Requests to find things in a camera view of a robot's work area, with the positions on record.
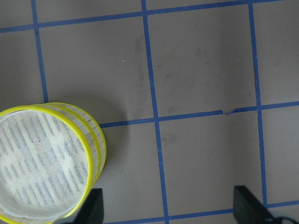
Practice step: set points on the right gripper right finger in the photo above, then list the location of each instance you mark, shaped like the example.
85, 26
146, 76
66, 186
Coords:
247, 209

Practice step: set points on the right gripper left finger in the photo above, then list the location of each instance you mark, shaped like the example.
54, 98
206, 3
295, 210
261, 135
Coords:
92, 211

